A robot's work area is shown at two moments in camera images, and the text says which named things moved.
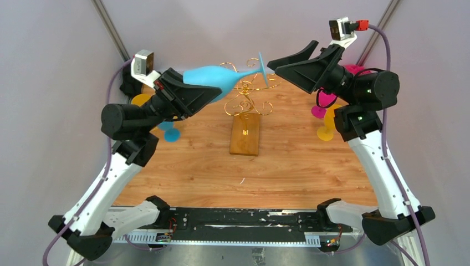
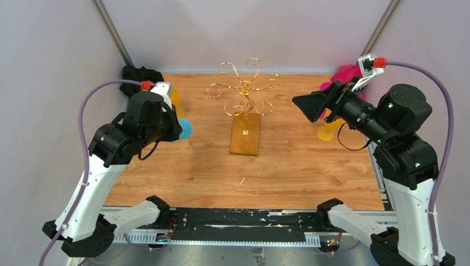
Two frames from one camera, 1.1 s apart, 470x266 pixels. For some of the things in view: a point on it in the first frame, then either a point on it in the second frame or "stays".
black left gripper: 183,100 → 176,128
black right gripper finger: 305,55 → 326,91
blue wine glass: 219,76 → 187,127
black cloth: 129,86 stays
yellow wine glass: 326,132 stays
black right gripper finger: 307,75 → 311,105
